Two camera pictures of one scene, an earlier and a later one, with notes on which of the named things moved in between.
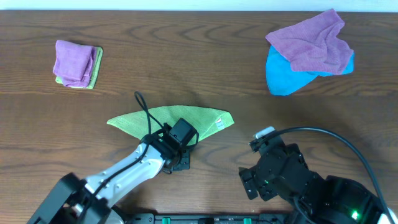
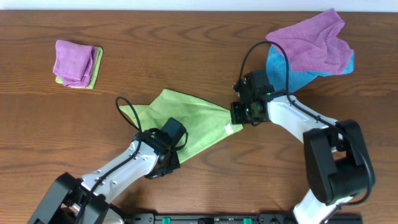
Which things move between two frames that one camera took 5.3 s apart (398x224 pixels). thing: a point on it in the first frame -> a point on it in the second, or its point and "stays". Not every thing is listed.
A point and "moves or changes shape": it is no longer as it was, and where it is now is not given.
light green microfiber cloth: (206, 119) moves or changes shape
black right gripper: (247, 177) -> (236, 117)
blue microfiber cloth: (282, 80) stays
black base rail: (208, 218) stays
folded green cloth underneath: (96, 64) stays
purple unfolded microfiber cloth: (315, 45) stays
